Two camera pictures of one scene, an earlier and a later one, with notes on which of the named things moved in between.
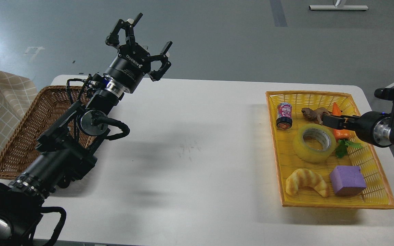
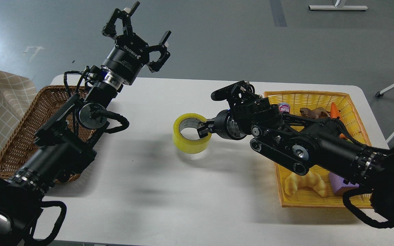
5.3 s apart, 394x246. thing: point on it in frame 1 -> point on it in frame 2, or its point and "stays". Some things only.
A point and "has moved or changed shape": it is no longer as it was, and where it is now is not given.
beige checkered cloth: x=3 y=98 stays
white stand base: x=353 y=7 stays
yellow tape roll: x=321 y=133 has moved or changed shape
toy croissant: x=304 y=177 stays
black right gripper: x=374 y=127 -> x=224 y=124
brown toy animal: x=315 y=115 stays
